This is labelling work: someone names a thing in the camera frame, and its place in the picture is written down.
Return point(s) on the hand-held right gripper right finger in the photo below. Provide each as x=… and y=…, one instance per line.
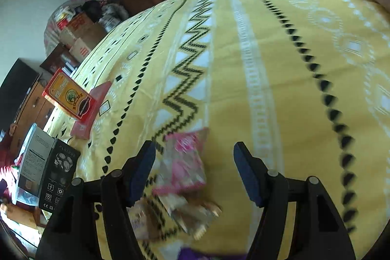
x=248, y=177

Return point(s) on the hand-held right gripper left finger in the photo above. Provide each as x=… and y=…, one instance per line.
x=141, y=174

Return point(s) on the brown clear snack packet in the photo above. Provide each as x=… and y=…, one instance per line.
x=138, y=220

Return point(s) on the pink flamingo snack packet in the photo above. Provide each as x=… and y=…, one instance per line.
x=186, y=162

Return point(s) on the gold snack packet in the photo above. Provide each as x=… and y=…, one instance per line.
x=192, y=217

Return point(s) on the purple plum snack packet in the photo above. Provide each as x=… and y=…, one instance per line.
x=210, y=254

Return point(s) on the flat red box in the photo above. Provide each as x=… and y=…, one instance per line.
x=91, y=113

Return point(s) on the black product box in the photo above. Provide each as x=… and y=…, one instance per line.
x=58, y=174

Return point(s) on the red box with green emblem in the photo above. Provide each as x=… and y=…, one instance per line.
x=68, y=95

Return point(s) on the wooden cabinet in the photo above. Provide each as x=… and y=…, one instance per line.
x=36, y=107

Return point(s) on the black screen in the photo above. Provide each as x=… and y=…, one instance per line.
x=16, y=92

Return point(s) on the cardboard box with red print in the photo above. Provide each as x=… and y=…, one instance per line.
x=82, y=34

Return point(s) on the black bag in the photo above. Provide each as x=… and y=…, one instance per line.
x=91, y=8

